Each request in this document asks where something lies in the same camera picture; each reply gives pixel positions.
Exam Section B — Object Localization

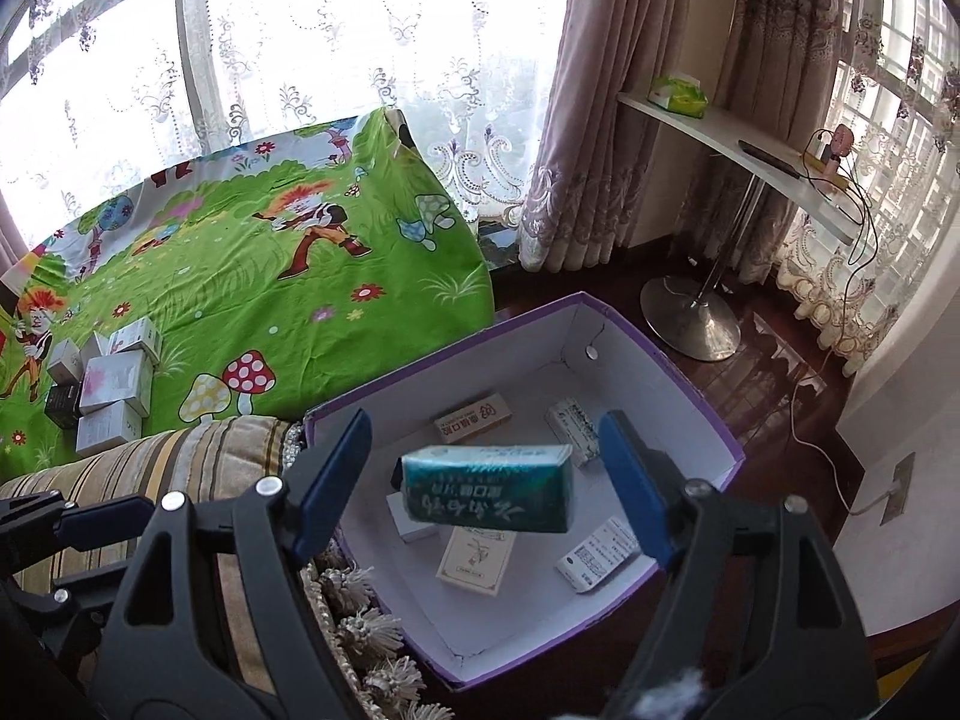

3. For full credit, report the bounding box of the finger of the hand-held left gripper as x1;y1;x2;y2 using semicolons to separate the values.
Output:
0;491;158;563
11;576;115;620

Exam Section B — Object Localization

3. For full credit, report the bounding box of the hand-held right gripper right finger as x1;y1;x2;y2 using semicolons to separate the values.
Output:
598;410;882;720

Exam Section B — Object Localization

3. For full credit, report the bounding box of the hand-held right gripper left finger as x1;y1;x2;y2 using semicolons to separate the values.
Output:
86;409;376;720

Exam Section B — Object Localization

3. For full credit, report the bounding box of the white box with blue print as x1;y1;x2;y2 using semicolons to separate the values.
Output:
555;516;642;593

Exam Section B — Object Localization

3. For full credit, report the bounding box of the white box with black text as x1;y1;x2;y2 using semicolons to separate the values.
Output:
544;397;601;466

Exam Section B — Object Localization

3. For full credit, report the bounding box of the plain white box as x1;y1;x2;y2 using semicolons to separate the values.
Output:
386;491;440;545

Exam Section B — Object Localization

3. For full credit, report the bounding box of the pile of medicine boxes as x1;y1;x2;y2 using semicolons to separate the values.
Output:
43;317;164;460

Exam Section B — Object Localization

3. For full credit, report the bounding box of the teal medicine box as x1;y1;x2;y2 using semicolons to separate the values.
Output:
391;444;577;535

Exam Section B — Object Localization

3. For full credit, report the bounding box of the white box with red print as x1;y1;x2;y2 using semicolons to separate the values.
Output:
433;390;515;443

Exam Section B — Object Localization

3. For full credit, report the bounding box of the purple cardboard storage box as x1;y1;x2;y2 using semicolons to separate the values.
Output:
304;292;747;691

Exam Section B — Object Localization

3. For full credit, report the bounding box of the cream box with leaf print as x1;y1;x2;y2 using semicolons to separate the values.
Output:
435;526;518;597

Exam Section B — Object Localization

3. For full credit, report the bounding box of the striped plush cushion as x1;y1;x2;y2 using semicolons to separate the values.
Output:
0;416;451;720

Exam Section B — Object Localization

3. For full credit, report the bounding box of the green cartoon printed cloth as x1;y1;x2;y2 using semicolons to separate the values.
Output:
0;109;496;481

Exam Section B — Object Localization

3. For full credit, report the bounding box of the lace curtain with beige hem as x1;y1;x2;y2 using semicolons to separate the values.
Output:
772;0;960;380

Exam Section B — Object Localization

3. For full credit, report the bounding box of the black remote control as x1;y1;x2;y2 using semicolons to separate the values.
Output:
739;139;803;181

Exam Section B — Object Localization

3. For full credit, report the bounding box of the green tissue pack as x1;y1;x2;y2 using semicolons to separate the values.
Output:
649;73;710;119

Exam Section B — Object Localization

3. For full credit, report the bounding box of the plain pink drape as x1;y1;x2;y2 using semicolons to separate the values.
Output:
517;0;702;275

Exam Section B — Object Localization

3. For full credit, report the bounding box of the pink gadget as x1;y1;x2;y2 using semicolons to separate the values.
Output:
817;124;856;181

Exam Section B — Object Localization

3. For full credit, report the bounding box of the white lace curtain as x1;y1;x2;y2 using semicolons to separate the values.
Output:
0;0;593;241

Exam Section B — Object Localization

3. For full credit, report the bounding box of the patterned pink drape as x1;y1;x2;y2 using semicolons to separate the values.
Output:
697;0;886;293

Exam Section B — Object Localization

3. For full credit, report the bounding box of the white cable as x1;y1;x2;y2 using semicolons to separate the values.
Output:
787;360;912;515

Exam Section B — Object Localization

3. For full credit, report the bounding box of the wall socket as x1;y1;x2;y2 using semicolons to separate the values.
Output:
874;452;917;524

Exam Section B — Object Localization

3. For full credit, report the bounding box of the black cable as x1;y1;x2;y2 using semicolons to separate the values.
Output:
806;127;882;271

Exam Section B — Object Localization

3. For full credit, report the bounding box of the white table with metal pedestal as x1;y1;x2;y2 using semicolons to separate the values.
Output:
616;90;863;362

